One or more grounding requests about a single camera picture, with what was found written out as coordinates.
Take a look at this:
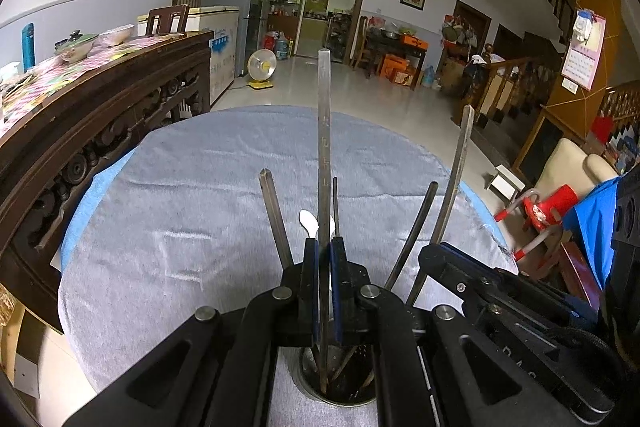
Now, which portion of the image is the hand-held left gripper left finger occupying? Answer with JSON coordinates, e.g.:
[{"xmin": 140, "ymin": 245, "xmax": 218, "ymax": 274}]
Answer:
[{"xmin": 64, "ymin": 237, "xmax": 320, "ymax": 427}]

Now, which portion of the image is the small white box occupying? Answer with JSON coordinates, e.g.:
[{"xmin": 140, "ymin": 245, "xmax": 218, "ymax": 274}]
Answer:
[{"xmin": 487, "ymin": 166, "xmax": 526, "ymax": 203}]

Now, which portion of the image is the wooden chair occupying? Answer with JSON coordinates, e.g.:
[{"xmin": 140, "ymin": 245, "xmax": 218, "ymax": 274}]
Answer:
[{"xmin": 145, "ymin": 4, "xmax": 191, "ymax": 36}]

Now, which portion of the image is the beige armchair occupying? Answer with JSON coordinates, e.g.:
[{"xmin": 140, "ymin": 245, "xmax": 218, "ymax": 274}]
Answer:
[{"xmin": 517, "ymin": 138, "xmax": 621, "ymax": 218}]

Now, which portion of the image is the cluttered wooden side table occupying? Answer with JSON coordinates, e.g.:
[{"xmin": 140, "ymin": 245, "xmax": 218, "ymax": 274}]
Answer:
[{"xmin": 362, "ymin": 17, "xmax": 431, "ymax": 80}]

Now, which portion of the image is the blue jacket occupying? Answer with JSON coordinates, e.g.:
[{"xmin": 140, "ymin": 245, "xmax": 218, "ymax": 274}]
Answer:
[{"xmin": 575, "ymin": 174, "xmax": 623, "ymax": 288}]

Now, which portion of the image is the blue under cloth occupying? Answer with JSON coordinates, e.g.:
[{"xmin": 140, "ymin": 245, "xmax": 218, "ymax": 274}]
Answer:
[{"xmin": 60, "ymin": 104, "xmax": 516, "ymax": 269}]

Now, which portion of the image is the pot with glass lid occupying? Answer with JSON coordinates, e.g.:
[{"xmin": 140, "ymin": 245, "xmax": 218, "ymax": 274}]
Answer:
[{"xmin": 54, "ymin": 30, "xmax": 100, "ymax": 60}]

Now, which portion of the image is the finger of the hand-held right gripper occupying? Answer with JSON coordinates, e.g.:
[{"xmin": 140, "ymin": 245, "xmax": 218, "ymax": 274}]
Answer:
[
  {"xmin": 439, "ymin": 242, "xmax": 602, "ymax": 324},
  {"xmin": 418, "ymin": 245, "xmax": 502, "ymax": 309}
]

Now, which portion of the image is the wooden stair railing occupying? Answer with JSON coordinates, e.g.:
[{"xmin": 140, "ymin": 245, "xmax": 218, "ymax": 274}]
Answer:
[{"xmin": 460, "ymin": 57, "xmax": 561, "ymax": 132}]

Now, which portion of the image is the white plastic spoon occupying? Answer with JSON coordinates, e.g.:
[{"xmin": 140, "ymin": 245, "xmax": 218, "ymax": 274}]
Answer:
[{"xmin": 299, "ymin": 209, "xmax": 321, "ymax": 241}]

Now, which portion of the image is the grey tablecloth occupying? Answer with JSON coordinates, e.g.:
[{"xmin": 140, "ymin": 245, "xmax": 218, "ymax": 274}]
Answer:
[{"xmin": 57, "ymin": 105, "xmax": 518, "ymax": 427}]

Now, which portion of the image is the orange cardboard box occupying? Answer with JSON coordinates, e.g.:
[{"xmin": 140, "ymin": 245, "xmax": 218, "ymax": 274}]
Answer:
[{"xmin": 382, "ymin": 53, "xmax": 416, "ymax": 86}]

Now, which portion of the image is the blue thermos bottle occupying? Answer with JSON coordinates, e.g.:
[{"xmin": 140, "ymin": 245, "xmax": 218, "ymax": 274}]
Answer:
[{"xmin": 21, "ymin": 23, "xmax": 36, "ymax": 72}]

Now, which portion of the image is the white chest freezer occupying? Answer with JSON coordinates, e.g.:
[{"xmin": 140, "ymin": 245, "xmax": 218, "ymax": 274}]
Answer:
[{"xmin": 136, "ymin": 4, "xmax": 241, "ymax": 106}]

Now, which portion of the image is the red plastic stool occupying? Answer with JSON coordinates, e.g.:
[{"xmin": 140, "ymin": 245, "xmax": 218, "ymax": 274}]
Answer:
[{"xmin": 495, "ymin": 184, "xmax": 576, "ymax": 263}]

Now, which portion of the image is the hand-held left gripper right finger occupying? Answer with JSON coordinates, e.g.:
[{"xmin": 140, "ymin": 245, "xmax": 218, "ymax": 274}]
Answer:
[{"xmin": 330, "ymin": 236, "xmax": 587, "ymax": 427}]

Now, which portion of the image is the floral sideboard cover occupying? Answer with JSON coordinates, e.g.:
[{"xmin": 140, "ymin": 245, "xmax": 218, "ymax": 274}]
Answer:
[{"xmin": 0, "ymin": 34, "xmax": 186, "ymax": 128}]

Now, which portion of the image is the carved dark wooden sideboard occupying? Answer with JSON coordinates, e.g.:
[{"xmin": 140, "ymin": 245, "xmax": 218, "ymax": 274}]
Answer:
[{"xmin": 0, "ymin": 31, "xmax": 215, "ymax": 335}]

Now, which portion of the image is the yellow electric fan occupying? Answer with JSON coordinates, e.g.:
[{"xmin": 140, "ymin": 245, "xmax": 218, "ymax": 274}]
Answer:
[{"xmin": 246, "ymin": 48, "xmax": 279, "ymax": 90}]

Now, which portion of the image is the pink bowl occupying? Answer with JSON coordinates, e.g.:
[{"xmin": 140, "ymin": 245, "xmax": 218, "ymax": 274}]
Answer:
[{"xmin": 98, "ymin": 24, "xmax": 136, "ymax": 47}]

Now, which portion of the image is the perforated metal utensil holder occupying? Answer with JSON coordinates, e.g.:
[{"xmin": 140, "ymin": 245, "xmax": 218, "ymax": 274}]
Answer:
[{"xmin": 297, "ymin": 341, "xmax": 382, "ymax": 409}]

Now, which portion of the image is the wall calendar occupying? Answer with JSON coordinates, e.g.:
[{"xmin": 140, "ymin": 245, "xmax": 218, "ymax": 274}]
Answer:
[{"xmin": 560, "ymin": 9, "xmax": 607, "ymax": 90}]

